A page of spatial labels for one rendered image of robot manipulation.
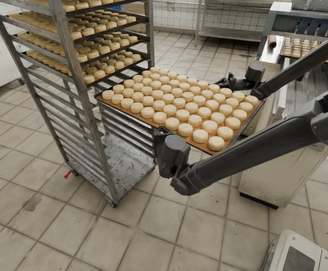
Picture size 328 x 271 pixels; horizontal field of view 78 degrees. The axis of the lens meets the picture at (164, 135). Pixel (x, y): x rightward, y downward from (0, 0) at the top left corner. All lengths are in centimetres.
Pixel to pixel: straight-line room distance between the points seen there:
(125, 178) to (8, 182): 105
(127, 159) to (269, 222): 120
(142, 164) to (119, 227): 50
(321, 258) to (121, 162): 143
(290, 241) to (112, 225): 114
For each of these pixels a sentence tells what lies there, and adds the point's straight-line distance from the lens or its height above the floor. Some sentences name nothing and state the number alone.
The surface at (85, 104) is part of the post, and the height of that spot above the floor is 99.
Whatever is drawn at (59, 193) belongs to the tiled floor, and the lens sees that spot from 194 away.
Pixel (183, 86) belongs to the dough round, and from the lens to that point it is 93.
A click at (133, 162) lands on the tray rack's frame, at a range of 176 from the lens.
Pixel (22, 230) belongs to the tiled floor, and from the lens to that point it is 190.
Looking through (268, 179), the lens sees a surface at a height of 33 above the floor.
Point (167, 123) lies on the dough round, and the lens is 71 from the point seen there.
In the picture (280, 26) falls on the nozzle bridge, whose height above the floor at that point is 107.
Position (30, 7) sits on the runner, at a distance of 106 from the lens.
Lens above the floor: 149
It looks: 43 degrees down
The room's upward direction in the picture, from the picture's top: straight up
